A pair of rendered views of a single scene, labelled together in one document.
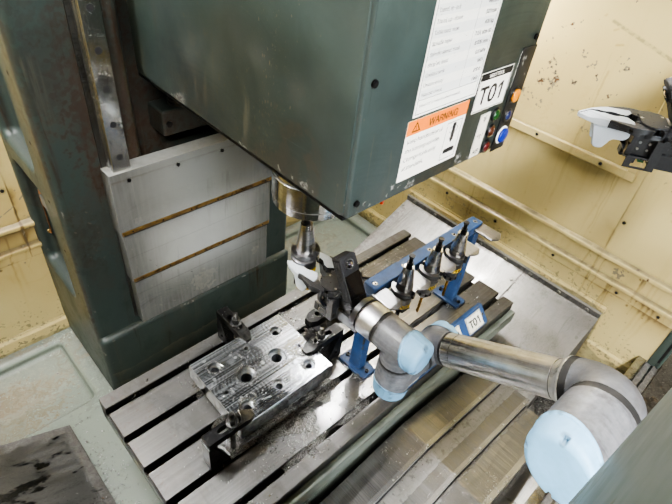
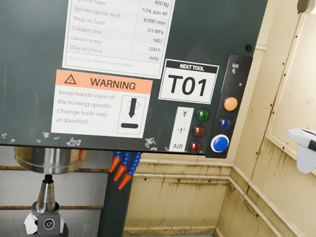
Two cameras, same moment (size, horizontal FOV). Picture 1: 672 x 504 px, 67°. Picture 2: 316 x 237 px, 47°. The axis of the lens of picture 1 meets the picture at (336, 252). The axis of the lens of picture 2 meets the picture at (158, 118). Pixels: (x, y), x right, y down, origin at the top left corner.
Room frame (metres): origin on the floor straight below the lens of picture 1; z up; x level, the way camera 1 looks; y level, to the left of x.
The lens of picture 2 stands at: (0.30, -0.49, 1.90)
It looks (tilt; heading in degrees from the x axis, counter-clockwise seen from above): 19 degrees down; 29
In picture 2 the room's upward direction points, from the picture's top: 11 degrees clockwise
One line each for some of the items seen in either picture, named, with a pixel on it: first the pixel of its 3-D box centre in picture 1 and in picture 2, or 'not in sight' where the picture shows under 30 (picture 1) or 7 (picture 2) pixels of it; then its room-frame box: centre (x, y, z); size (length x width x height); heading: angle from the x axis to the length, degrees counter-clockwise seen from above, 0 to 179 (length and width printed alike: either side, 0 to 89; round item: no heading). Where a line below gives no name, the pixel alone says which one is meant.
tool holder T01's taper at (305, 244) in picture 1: (306, 235); (46, 193); (0.85, 0.07, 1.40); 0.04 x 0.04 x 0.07
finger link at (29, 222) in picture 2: (300, 279); (29, 232); (0.80, 0.07, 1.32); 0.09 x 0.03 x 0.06; 63
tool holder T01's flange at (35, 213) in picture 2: (305, 252); (45, 210); (0.85, 0.07, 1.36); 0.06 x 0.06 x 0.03
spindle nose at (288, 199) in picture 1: (313, 173); (53, 134); (0.85, 0.06, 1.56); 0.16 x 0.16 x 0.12
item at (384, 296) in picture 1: (388, 300); not in sight; (0.88, -0.14, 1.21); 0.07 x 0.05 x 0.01; 48
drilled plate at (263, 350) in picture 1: (261, 370); not in sight; (0.81, 0.15, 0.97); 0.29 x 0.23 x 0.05; 138
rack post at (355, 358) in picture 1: (363, 330); not in sight; (0.92, -0.10, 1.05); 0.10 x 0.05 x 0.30; 48
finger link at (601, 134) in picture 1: (601, 131); (307, 154); (0.87, -0.44, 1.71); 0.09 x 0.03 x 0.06; 78
